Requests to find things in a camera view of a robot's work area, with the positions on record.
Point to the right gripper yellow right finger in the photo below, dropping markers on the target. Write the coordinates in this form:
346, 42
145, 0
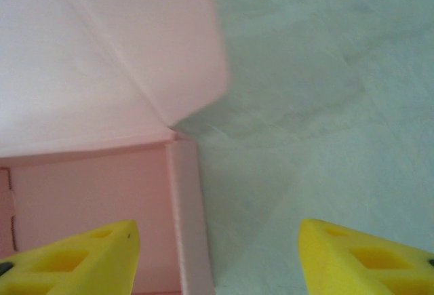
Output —
366, 264

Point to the pink paper box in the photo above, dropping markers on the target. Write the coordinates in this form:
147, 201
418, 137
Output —
101, 88

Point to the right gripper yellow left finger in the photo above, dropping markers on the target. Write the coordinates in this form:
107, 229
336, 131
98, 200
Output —
78, 264

